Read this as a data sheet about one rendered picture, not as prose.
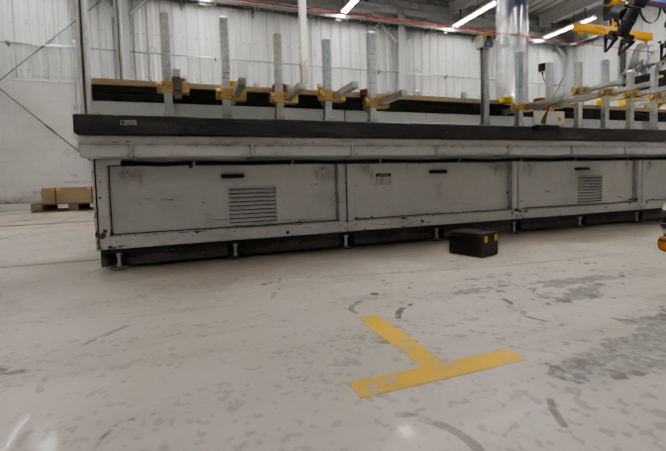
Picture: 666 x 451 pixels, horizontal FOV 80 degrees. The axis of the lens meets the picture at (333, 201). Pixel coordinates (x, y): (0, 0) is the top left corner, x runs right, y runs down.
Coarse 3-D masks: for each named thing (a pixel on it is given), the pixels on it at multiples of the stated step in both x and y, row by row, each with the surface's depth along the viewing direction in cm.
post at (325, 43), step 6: (324, 42) 200; (324, 48) 200; (324, 54) 200; (330, 54) 201; (324, 60) 200; (330, 60) 201; (324, 66) 200; (330, 66) 202; (324, 72) 201; (330, 72) 202; (324, 78) 201; (330, 78) 202; (324, 84) 201; (330, 84) 202; (324, 102) 202; (330, 102) 202; (324, 108) 203; (330, 108) 202; (324, 114) 203; (330, 114) 202
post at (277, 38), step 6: (276, 36) 191; (276, 42) 192; (276, 48) 192; (276, 54) 192; (276, 60) 192; (276, 66) 192; (276, 72) 192; (276, 78) 192; (276, 84) 192; (276, 90) 193; (282, 90) 194; (276, 108) 194; (282, 108) 194; (276, 114) 195; (282, 114) 194
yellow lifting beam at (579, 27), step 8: (576, 24) 609; (584, 24) 611; (592, 24) 616; (616, 24) 640; (584, 32) 619; (592, 32) 620; (600, 32) 623; (608, 32) 629; (632, 32) 648; (640, 32) 655; (640, 40) 663; (648, 40) 664
